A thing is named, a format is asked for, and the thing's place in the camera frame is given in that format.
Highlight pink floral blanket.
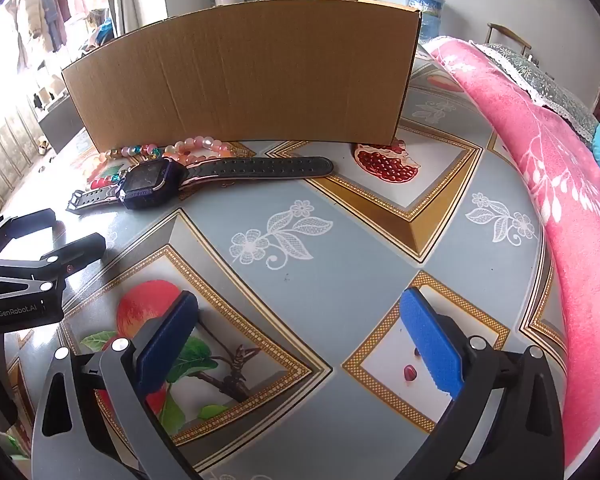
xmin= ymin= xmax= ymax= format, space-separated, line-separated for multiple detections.
xmin=422 ymin=35 xmax=600 ymax=468

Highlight large multicolour beaded bracelet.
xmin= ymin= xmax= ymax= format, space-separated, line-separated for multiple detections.
xmin=87 ymin=144 xmax=163 ymax=192

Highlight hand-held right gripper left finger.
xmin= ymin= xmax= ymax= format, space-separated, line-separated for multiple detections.
xmin=30 ymin=290 xmax=201 ymax=480

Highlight assorted clothes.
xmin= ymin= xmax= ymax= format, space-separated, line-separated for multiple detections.
xmin=5 ymin=0 xmax=88 ymax=56

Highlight brown cardboard box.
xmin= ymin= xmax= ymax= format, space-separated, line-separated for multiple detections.
xmin=61 ymin=0 xmax=423 ymax=153

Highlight grey floral lace pillow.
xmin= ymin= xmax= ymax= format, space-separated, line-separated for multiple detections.
xmin=472 ymin=42 xmax=600 ymax=148

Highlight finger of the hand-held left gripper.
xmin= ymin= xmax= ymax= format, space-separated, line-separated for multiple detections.
xmin=39 ymin=232 xmax=107 ymax=291
xmin=0 ymin=208 xmax=57 ymax=261

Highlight blue water bottle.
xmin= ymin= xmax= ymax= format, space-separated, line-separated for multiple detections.
xmin=406 ymin=0 xmax=445 ymax=42

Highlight wooden chair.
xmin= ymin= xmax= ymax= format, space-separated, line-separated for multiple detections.
xmin=486 ymin=22 xmax=533 ymax=53

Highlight dark grey board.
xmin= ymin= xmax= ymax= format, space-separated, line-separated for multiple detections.
xmin=37 ymin=101 xmax=88 ymax=154

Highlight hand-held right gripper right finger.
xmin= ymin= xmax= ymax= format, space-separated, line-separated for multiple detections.
xmin=395 ymin=287 xmax=566 ymax=480

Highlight black smartwatch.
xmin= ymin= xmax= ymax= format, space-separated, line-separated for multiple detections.
xmin=66 ymin=156 xmax=335 ymax=216

